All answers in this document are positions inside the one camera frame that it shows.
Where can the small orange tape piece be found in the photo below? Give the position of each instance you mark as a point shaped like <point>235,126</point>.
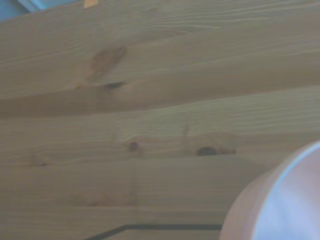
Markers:
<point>90,3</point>

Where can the pink plastic bowl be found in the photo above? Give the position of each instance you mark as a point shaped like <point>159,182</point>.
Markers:
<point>287,200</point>

